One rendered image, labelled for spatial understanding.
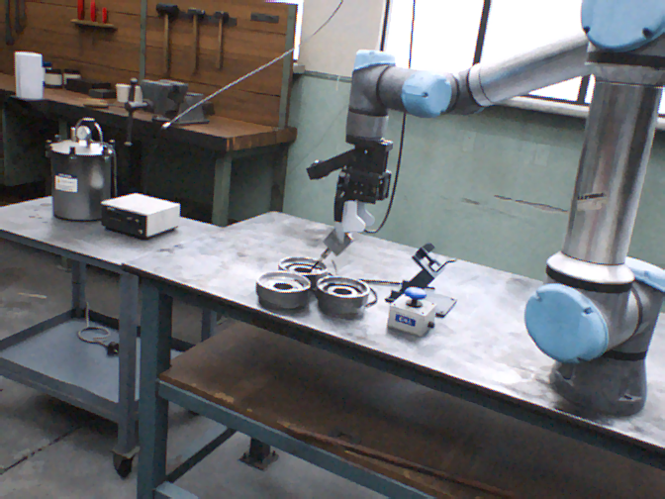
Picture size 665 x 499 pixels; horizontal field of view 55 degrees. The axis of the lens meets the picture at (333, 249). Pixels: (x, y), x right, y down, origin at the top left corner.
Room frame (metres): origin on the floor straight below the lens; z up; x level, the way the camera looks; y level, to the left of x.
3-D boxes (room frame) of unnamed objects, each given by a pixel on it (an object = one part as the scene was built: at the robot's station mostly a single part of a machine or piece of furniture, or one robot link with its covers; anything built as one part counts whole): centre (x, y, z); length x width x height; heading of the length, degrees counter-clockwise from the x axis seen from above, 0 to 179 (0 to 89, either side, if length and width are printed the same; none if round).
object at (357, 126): (1.21, -0.03, 1.15); 0.08 x 0.08 x 0.05
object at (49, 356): (1.87, 0.73, 0.34); 0.67 x 0.46 x 0.68; 69
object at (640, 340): (0.96, -0.46, 0.97); 0.13 x 0.12 x 0.14; 135
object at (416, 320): (1.12, -0.17, 0.82); 0.08 x 0.07 x 0.05; 65
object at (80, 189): (1.89, 0.70, 0.83); 0.41 x 0.19 x 0.30; 69
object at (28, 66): (3.01, 1.49, 0.96); 0.12 x 0.11 x 0.20; 155
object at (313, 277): (1.28, 0.06, 0.82); 0.10 x 0.10 x 0.04
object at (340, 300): (1.19, -0.03, 0.82); 0.10 x 0.10 x 0.04
